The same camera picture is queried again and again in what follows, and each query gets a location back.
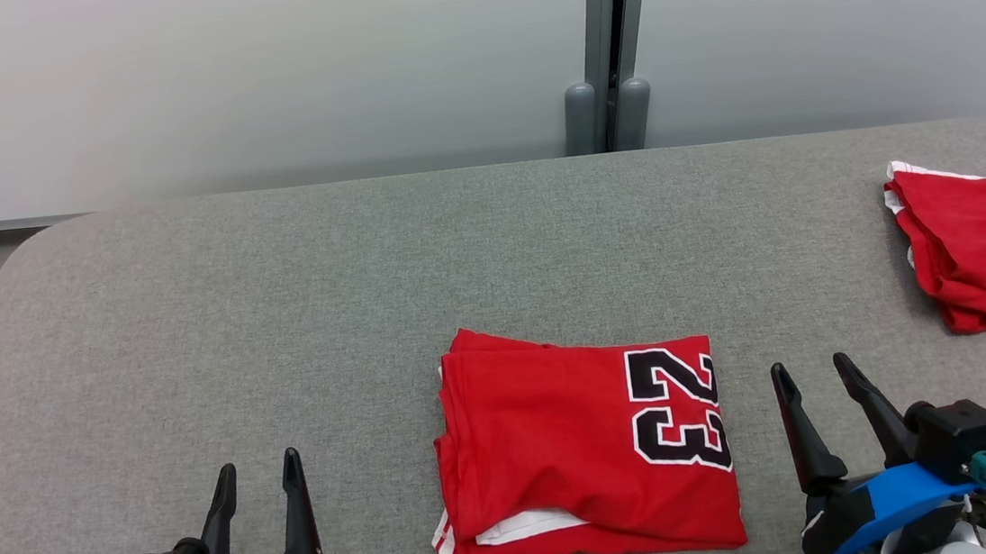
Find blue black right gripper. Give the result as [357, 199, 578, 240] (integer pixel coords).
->
[769, 340, 986, 554]

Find red white jersey number 23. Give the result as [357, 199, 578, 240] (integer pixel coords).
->
[412, 303, 749, 554]

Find grey rounded post cylinder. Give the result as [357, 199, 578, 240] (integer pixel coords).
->
[611, 75, 658, 152]
[560, 79, 604, 158]

